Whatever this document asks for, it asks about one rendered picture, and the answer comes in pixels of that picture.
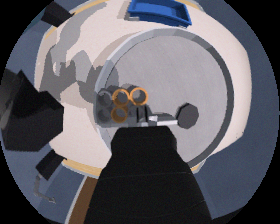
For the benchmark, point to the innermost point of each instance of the blue plastic crate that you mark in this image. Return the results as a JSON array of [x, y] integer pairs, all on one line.
[[158, 8]]

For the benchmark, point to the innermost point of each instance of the bronze bushing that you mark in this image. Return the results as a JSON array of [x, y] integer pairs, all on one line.
[[117, 118], [141, 102], [115, 99]]

